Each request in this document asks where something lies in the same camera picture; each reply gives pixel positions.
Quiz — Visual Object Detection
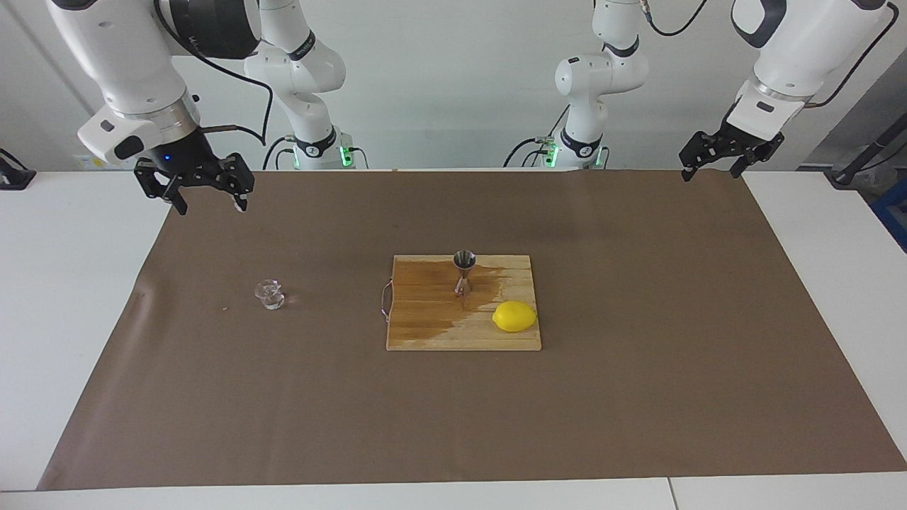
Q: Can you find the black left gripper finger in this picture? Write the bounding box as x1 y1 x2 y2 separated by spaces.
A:
730 133 785 179
679 130 723 183

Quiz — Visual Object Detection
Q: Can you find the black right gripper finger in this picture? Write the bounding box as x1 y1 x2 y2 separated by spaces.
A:
215 152 256 214
133 160 189 216

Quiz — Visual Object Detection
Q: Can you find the small clear glass beaker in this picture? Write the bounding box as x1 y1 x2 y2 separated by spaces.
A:
255 279 286 312

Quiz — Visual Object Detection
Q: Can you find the steel double jigger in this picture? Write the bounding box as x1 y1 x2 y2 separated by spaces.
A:
453 250 477 295

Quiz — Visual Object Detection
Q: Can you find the black stand pole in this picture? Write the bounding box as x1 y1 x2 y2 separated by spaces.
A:
826 113 907 188

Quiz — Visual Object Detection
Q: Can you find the blue crate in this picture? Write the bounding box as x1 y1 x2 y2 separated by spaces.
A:
870 195 907 254

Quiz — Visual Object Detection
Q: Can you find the brown paper table mat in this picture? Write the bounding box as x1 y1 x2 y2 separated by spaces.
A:
37 170 907 491

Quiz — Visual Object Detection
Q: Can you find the wooden cutting board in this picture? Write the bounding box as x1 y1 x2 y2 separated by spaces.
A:
381 254 543 352

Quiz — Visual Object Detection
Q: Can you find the yellow lemon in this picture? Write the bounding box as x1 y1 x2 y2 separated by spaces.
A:
492 300 538 334

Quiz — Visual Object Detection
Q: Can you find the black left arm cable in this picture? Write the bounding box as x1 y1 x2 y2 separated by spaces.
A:
641 0 901 108

